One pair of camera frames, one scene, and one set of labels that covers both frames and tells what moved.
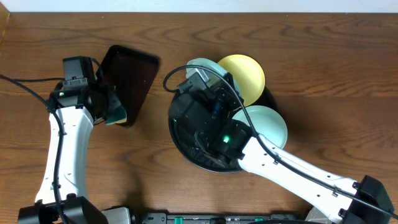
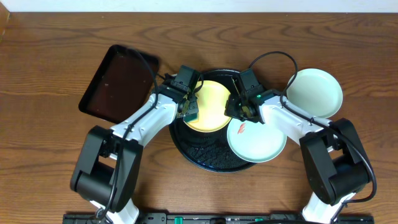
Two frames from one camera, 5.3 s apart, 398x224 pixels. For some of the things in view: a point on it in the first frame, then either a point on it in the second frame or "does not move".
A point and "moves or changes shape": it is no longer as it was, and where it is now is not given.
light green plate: (214, 78) → (316, 91)
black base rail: (228, 218) does not move
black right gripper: (224, 90) → (229, 109)
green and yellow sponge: (116, 113) moves or changes shape
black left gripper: (109, 104) → (189, 107)
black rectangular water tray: (131, 72) does not move
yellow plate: (248, 74) moves or changes shape
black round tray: (198, 153) does not move
